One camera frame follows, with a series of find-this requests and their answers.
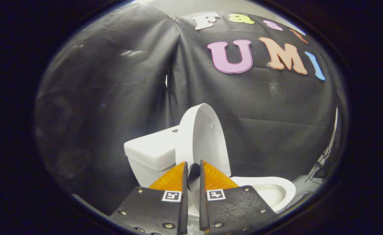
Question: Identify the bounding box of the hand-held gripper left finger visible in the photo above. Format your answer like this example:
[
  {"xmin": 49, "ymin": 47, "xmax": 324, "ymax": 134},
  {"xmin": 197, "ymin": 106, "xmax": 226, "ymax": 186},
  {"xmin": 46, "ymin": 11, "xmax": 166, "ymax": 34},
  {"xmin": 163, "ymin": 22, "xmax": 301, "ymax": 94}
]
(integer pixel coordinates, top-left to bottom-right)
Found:
[{"xmin": 110, "ymin": 161, "xmax": 189, "ymax": 235}]

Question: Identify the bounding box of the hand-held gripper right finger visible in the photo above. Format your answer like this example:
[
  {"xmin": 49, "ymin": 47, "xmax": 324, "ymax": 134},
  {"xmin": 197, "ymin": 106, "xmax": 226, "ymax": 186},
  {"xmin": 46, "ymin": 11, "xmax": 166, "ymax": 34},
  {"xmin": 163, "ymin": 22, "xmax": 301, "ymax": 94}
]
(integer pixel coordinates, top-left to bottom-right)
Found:
[{"xmin": 199, "ymin": 160, "xmax": 279, "ymax": 234}]

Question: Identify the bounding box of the white toilet lid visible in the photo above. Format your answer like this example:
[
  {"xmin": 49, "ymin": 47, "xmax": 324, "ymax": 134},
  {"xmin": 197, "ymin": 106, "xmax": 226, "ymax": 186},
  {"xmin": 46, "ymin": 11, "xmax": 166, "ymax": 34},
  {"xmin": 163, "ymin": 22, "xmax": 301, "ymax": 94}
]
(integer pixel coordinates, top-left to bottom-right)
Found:
[{"xmin": 175, "ymin": 103, "xmax": 232, "ymax": 191}]

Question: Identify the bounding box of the white toilet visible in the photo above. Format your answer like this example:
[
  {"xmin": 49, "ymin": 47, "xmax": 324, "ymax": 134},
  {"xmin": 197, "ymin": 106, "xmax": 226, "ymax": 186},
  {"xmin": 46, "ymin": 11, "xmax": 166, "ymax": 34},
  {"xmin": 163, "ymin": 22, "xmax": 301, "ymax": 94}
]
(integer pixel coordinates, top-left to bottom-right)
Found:
[{"xmin": 124, "ymin": 126, "xmax": 296, "ymax": 226}]

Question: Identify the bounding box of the white toilet seat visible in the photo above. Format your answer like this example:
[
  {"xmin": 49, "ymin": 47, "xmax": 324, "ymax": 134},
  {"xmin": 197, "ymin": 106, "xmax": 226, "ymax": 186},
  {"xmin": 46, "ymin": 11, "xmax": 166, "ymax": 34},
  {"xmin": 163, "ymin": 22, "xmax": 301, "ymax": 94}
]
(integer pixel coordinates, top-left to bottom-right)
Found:
[{"xmin": 230, "ymin": 176, "xmax": 296, "ymax": 214}]

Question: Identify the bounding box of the white toilet tank cover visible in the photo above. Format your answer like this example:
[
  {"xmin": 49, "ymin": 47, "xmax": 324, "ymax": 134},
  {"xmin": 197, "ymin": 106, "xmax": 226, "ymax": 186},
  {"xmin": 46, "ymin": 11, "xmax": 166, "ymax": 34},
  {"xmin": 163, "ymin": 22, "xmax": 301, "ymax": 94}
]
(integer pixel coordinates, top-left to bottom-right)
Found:
[{"xmin": 124, "ymin": 126, "xmax": 181, "ymax": 172}]

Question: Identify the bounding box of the black backdrop cloth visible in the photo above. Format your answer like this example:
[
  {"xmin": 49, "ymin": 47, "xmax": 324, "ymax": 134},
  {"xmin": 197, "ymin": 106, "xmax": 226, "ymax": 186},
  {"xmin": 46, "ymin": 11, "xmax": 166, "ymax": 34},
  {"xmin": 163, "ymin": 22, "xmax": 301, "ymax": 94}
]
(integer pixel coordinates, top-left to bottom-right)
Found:
[{"xmin": 36, "ymin": 3, "xmax": 341, "ymax": 216}]

